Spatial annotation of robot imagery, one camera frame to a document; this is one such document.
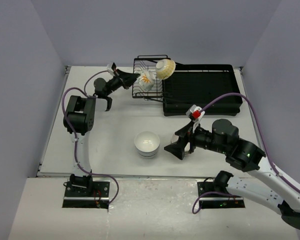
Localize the black dish drying tray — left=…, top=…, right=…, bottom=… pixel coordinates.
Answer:
left=162, top=63, right=240, bottom=117

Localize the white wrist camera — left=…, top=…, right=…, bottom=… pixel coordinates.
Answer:
left=186, top=104, right=205, bottom=133
left=106, top=62, right=118, bottom=76

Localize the white bowl front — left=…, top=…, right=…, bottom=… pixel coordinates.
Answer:
left=138, top=152, right=156, bottom=159

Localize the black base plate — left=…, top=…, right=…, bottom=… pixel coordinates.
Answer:
left=62, top=175, right=110, bottom=210
left=197, top=178, right=246, bottom=209

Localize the white green floral bowl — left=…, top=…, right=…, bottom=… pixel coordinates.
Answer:
left=137, top=69, right=156, bottom=92

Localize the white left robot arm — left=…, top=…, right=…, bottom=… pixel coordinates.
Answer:
left=61, top=68, right=141, bottom=197

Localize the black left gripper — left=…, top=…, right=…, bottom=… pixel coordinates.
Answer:
left=105, top=69, right=140, bottom=96

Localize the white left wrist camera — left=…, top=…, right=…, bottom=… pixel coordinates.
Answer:
left=106, top=62, right=118, bottom=76

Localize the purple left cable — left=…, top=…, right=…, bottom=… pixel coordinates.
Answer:
left=61, top=69, right=120, bottom=205

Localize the white bowl back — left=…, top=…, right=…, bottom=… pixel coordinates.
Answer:
left=134, top=131, right=161, bottom=153

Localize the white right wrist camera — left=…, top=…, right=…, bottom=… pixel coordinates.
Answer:
left=186, top=104, right=205, bottom=133

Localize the black wire dish rack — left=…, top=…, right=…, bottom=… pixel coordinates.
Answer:
left=131, top=54, right=191, bottom=103

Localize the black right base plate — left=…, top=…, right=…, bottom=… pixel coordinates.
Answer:
left=197, top=178, right=246, bottom=209

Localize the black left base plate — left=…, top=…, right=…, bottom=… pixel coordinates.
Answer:
left=62, top=175, right=110, bottom=210

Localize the yellow patterned bowl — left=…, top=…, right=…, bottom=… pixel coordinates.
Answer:
left=155, top=59, right=176, bottom=80

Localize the beige floral bowl back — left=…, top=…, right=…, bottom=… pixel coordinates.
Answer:
left=171, top=134, right=180, bottom=144

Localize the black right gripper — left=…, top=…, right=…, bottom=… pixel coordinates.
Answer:
left=164, top=119, right=229, bottom=159

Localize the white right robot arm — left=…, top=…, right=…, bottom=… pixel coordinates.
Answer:
left=164, top=119, right=300, bottom=230

